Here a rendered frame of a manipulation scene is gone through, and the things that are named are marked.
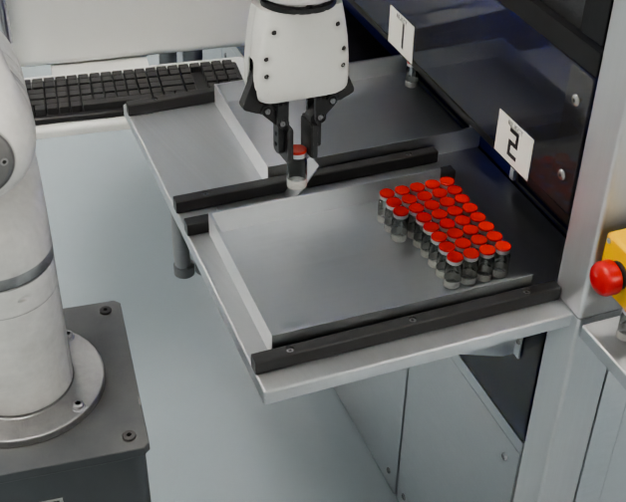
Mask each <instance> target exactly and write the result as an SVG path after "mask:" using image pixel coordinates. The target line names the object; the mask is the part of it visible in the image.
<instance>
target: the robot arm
mask: <svg viewBox="0 0 626 502"><path fill-rule="evenodd" d="M244 83H245V88H244V91H243V93H242V96H241V98H240V101H239V104H240V106H241V107H242V108H243V109H244V110H245V111H247V112H251V113H255V114H261V115H264V116H265V117H266V118H267V119H269V120H270V121H271V122H272V123H273V146H274V150H275V151H276V152H277V153H279V154H280V155H281V156H282V158H283V159H284V160H285V161H286V162H287V163H289V162H292V161H293V128H292V127H291V126H290V125H289V102H291V101H297V100H303V99H306V112H305V113H303V114H302V116H301V144H302V145H304V146H306V148H307V154H308V155H309V156H310V157H311V158H316V157H317V156H318V146H320V145H321V123H322V122H324V121H325V120H326V115H327V114H328V112H329V111H330V110H331V109H332V108H333V107H334V106H335V105H336V103H337V101H339V100H342V99H344V98H345V97H347V96H349V95H350V94H352V93H353V92H354V87H353V84H352V82H351V80H350V77H349V49H348V34H347V26H346V19H345V12H344V7H343V2H342V0H252V1H251V5H250V9H249V15H248V21H247V28H246V37H245V49H244ZM36 141H37V137H36V125H35V120H34V116H33V112H32V107H31V103H30V99H29V96H28V92H27V88H26V84H25V80H24V76H23V72H22V68H21V65H20V62H19V59H18V57H17V54H16V52H15V51H14V49H13V47H12V45H11V44H10V42H9V41H8V39H7V38H6V37H5V36H4V35H3V33H2V32H1V31H0V448H13V447H21V446H28V445H32V444H36V443H40V442H43V441H46V440H48V439H51V438H53V437H56V436H58V435H60V434H62V433H64V432H66V431H67V430H69V429H71V428H72V427H74V426H75V425H76V424H78V423H79V422H81V421H82V420H83V419H84V418H85V417H86V416H87V415H88V414H89V413H90V412H91V411H92V410H93V408H94V407H95V406H96V404H97V403H98V401H99V399H100V397H101V395H102V393H103V390H104V385H105V368H104V364H103V361H102V358H101V356H100V354H99V353H98V351H97V349H96V348H95V347H94V346H93V345H92V344H91V343H90V342H89V341H87V340H86V339H84V338H83V337H81V336H80V335H77V334H75V333H73V332H72V331H68V330H67V329H66V323H65V317H64V311H63V305H62V299H61V293H60V286H59V280H58V274H57V267H56V261H55V255H54V249H53V242H52V236H51V230H50V224H49V218H48V212H47V206H46V201H45V196H44V190H43V185H42V180H41V175H40V170H39V165H38V160H37V155H36Z"/></svg>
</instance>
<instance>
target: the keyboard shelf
mask: <svg viewBox="0 0 626 502"><path fill-rule="evenodd" d="M222 60H231V62H235V63H236V65H237V67H238V69H239V71H240V74H241V76H242V78H243V80H244V59H243V58H242V57H232V58H222V59H212V60H202V61H192V62H182V63H172V64H161V65H151V66H149V62H148V59H147V55H144V56H134V57H124V58H113V59H104V60H94V61H84V62H73V63H63V64H53V65H51V73H52V76H41V77H31V78H24V80H31V82H32V79H41V78H42V80H43V81H44V78H51V77H54V80H56V79H55V77H61V76H65V77H66V79H67V76H71V75H77V78H79V77H78V75H81V74H88V76H90V74H91V73H100V75H101V72H111V73H112V71H122V73H123V72H124V70H130V69H133V71H135V69H140V68H144V69H145V70H146V68H150V67H155V68H156V69H157V67H160V66H166V68H167V66H170V65H177V67H178V65H180V64H188V66H189V64H190V63H199V65H200V63H201V62H209V63H210V64H211V61H220V62H221V61H222ZM221 63H222V62H221ZM121 129H130V126H129V124H128V122H127V119H126V117H125V116H122V117H112V118H103V119H94V120H85V121H76V122H66V123H57V124H48V125H36V137H37V139H40V138H49V137H58V136H67V135H76V134H85V133H94V132H103V131H112V130H121Z"/></svg>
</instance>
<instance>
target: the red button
mask: <svg viewBox="0 0 626 502"><path fill-rule="evenodd" d="M589 278H590V283H591V285H592V288H593V289H594V291H595V292H596V293H597V294H598V295H600V296H603V297H608V296H612V295H616V294H618V293H620V291H621V289H622V286H623V277H622V273H621V271H620V268H619V267H618V265H617V264H616V263H615V262H614V261H612V260H610V259H606V260H602V261H598V262H596V263H594V265H593V266H592V267H591V269H590V273H589Z"/></svg>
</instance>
